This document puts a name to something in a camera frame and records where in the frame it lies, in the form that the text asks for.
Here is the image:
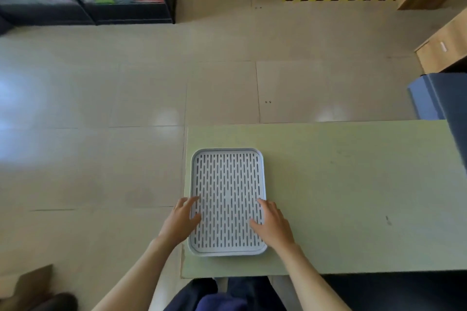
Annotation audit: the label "person's left hand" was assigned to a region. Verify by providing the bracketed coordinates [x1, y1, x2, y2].
[158, 196, 202, 250]

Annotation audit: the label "person's dark trousers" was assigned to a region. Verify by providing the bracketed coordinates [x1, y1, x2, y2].
[163, 276, 289, 311]

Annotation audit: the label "wooden cabinet with white label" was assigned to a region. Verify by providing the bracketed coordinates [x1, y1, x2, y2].
[414, 8, 467, 75]

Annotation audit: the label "white slotted drain tray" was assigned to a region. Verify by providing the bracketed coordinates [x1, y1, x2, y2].
[188, 147, 268, 257]

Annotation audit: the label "person's right forearm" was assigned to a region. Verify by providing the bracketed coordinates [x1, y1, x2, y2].
[279, 243, 353, 311]

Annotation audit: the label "person's left forearm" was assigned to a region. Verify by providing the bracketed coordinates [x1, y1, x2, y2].
[91, 236, 183, 311]

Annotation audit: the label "person's right hand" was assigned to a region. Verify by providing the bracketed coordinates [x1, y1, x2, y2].
[249, 198, 296, 252]

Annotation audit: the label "blue plastic bin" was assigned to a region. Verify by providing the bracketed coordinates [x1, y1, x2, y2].
[407, 72, 467, 173]

